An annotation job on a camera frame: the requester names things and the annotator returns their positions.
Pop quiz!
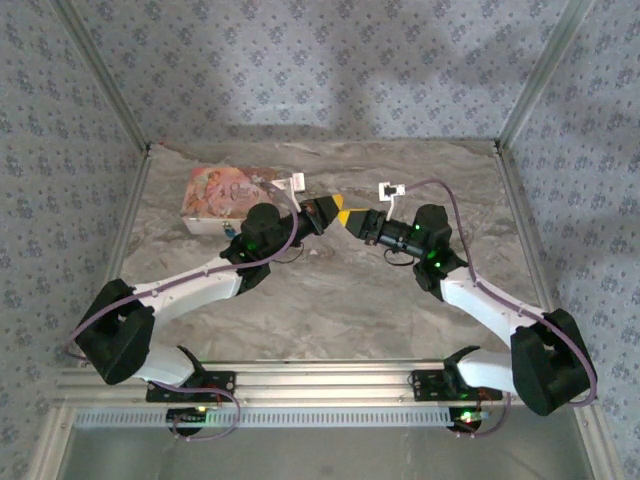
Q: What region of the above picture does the pink printed metal box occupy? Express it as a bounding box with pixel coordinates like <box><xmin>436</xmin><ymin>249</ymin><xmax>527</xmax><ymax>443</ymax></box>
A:
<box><xmin>180</xmin><ymin>166</ymin><xmax>296</xmax><ymax>236</ymax></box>

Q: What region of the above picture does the black controller board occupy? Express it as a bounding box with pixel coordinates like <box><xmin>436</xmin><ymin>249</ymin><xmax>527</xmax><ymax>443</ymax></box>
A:
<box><xmin>166</xmin><ymin>406</ymin><xmax>210</xmax><ymax>437</ymax></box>
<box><xmin>448</xmin><ymin>406</ymin><xmax>487</xmax><ymax>434</ymax></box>

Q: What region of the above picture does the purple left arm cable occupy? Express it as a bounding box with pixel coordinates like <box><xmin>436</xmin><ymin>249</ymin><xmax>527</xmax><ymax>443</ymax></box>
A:
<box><xmin>67</xmin><ymin>177</ymin><xmax>301</xmax><ymax>362</ymax></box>

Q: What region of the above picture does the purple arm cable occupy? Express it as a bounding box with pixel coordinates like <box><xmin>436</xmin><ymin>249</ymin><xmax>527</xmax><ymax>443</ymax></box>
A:
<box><xmin>67</xmin><ymin>177</ymin><xmax>301</xmax><ymax>362</ymax></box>
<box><xmin>403</xmin><ymin>178</ymin><xmax>599</xmax><ymax>407</ymax></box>

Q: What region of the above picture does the thin black left gripper cable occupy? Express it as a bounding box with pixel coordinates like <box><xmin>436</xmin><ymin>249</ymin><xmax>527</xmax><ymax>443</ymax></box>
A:
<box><xmin>285</xmin><ymin>243</ymin><xmax>322</xmax><ymax>264</ymax></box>

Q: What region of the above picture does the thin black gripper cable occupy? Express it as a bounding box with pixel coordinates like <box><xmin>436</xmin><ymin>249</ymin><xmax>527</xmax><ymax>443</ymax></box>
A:
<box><xmin>383</xmin><ymin>248</ymin><xmax>417</xmax><ymax>269</ymax></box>
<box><xmin>285</xmin><ymin>243</ymin><xmax>322</xmax><ymax>264</ymax></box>

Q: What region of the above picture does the thin black right gripper cable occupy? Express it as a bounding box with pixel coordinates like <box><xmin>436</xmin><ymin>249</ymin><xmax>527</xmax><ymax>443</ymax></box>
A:
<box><xmin>383</xmin><ymin>248</ymin><xmax>417</xmax><ymax>269</ymax></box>

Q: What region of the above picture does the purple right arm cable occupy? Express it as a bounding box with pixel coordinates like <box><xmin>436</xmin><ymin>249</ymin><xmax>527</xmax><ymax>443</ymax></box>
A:
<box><xmin>403</xmin><ymin>178</ymin><xmax>599</xmax><ymax>407</ymax></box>

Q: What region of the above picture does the aluminium table edge rail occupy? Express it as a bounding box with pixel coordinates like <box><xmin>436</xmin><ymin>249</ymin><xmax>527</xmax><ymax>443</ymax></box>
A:
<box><xmin>493</xmin><ymin>142</ymin><xmax>629</xmax><ymax>480</ymax></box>

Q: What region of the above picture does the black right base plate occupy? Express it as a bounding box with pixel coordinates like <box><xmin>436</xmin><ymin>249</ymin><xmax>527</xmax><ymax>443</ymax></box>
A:
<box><xmin>410</xmin><ymin>368</ymin><xmax>504</xmax><ymax>402</ymax></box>

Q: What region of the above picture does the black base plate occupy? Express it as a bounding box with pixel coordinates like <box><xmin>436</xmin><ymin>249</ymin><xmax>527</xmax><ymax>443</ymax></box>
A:
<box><xmin>145</xmin><ymin>370</ymin><xmax>237</xmax><ymax>404</ymax></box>
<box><xmin>410</xmin><ymin>368</ymin><xmax>504</xmax><ymax>402</ymax></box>

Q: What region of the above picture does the aluminium mounting rail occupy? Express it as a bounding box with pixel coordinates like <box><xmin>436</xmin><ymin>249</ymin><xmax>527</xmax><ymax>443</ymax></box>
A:
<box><xmin>54</xmin><ymin>359</ymin><xmax>507</xmax><ymax>407</ymax></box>

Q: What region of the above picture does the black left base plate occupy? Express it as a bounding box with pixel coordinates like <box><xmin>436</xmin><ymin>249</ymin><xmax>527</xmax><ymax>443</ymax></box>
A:
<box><xmin>145</xmin><ymin>370</ymin><xmax>237</xmax><ymax>404</ymax></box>

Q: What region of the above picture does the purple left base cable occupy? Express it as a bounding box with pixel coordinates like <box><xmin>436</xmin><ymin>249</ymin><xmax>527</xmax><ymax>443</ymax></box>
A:
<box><xmin>172</xmin><ymin>385</ymin><xmax>242</xmax><ymax>444</ymax></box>

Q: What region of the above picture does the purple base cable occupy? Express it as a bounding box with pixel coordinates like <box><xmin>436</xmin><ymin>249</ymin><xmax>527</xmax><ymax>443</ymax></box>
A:
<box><xmin>454</xmin><ymin>393</ymin><xmax>512</xmax><ymax>439</ymax></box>
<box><xmin>172</xmin><ymin>385</ymin><xmax>242</xmax><ymax>444</ymax></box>

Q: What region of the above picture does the slotted grey cable duct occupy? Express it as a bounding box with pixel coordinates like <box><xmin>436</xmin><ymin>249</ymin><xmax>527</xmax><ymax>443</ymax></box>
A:
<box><xmin>74</xmin><ymin>405</ymin><xmax>482</xmax><ymax>429</ymax></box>

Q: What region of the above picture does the aluminium frame post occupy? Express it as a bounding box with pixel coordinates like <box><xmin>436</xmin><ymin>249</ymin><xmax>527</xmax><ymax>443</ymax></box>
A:
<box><xmin>497</xmin><ymin>0</ymin><xmax>599</xmax><ymax>151</ymax></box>
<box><xmin>52</xmin><ymin>0</ymin><xmax>153</xmax><ymax>152</ymax></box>

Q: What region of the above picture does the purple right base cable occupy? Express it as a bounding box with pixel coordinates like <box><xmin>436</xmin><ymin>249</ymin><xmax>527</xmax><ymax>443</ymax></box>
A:
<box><xmin>454</xmin><ymin>393</ymin><xmax>512</xmax><ymax>439</ymax></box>

